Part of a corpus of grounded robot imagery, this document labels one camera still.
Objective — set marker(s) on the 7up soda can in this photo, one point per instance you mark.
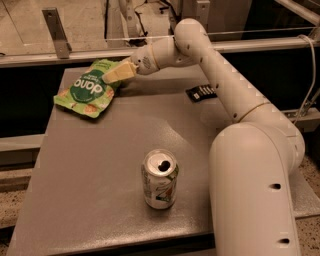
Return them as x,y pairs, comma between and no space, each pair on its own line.
159,172

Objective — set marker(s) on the green rice chip bag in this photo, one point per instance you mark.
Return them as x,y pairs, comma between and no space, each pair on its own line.
89,95

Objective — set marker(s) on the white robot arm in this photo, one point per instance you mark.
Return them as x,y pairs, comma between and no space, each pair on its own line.
250,161

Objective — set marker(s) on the horizontal metal rail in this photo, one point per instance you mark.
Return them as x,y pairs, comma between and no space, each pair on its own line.
254,45

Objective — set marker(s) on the black snack bar wrapper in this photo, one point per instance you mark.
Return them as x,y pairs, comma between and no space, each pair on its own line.
201,92

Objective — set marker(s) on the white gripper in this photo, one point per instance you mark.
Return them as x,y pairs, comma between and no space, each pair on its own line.
144,63

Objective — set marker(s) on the metal rail bracket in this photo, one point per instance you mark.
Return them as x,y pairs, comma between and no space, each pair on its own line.
202,11
57,33

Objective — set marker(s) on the left metal rail bracket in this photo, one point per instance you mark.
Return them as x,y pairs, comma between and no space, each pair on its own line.
57,33

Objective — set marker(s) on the right metal rail bracket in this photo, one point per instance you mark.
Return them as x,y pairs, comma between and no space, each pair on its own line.
202,11

